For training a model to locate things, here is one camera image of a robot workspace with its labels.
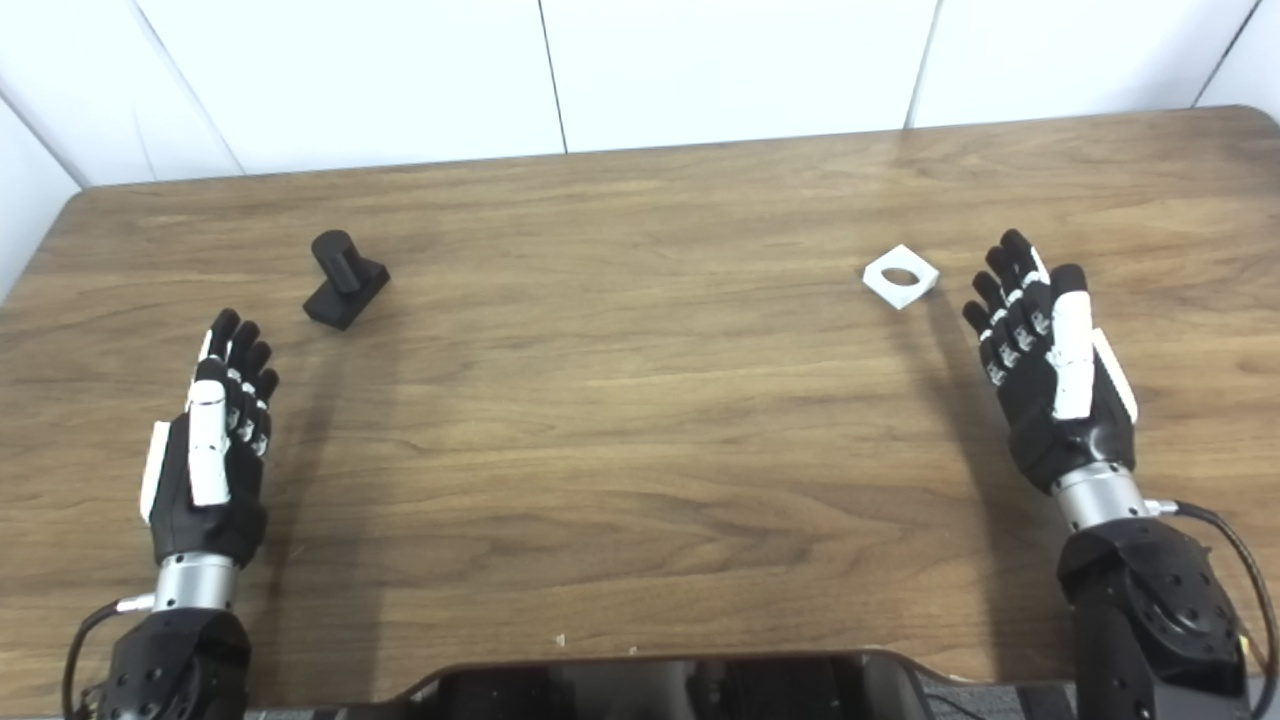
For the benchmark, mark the white and black right hand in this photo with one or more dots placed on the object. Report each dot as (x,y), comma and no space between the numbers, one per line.
(1075,430)

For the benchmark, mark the white and black left hand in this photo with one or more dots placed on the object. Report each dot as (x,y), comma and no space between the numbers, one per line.
(210,480)

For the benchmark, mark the black peg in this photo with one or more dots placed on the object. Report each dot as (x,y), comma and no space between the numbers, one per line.
(345,290)

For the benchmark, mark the white square piece with hole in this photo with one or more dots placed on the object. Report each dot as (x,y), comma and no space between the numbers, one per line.
(885,290)

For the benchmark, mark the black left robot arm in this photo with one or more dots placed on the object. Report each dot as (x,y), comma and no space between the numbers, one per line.
(180,660)

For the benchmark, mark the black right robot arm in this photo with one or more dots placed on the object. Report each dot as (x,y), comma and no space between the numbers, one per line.
(1150,620)

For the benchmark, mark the black robot torso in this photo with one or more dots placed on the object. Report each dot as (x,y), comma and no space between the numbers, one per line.
(650,690)

